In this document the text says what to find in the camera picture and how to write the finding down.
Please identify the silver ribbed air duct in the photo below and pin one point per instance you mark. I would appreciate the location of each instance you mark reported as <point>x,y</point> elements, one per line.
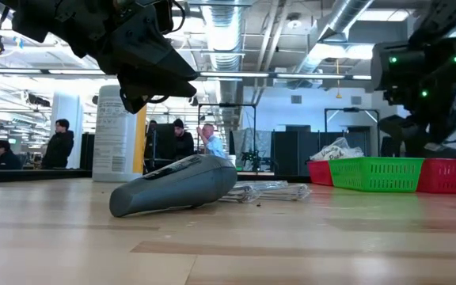
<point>224,35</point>
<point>343,16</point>

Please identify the long linear light fixture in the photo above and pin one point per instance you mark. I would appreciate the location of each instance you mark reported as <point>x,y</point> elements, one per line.
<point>271,74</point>

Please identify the green plastic basket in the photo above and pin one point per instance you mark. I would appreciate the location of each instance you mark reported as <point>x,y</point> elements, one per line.
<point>376,174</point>

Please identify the black low counter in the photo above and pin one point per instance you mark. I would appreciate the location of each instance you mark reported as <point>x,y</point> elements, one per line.
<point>34,175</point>

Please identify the clear-wrapped toothbrush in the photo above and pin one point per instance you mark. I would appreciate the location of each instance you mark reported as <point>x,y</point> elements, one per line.
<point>283,191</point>

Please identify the grey curtain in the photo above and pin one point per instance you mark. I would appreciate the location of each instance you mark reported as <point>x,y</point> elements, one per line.
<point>257,140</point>

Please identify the black metal stand frame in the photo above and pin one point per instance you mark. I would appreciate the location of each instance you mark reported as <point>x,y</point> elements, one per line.
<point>350,109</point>
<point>228,105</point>

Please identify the red plastic basket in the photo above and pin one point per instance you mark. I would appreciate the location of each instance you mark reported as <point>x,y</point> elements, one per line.
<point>318,172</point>
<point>449,176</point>

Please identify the black office partition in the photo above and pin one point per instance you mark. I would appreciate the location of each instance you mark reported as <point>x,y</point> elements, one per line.
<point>295,152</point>

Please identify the white yellow wipes canister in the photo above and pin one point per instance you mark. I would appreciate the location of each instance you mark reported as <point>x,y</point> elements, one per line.
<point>111,142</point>

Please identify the person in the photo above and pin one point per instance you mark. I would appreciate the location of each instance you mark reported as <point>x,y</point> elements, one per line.
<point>5,158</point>
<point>153,126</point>
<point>58,146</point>
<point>212,142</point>
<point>183,140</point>

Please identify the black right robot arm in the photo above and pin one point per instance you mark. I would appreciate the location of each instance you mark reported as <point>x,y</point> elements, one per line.
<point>422,67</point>

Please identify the white building column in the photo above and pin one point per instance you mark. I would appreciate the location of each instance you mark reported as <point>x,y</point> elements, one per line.
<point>66,111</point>

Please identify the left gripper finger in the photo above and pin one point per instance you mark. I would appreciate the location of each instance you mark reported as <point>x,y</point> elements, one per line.
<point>149,51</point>
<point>149,90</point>

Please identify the clear-wrapped dark razor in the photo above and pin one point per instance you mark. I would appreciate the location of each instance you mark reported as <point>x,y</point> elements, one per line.
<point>242,194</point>

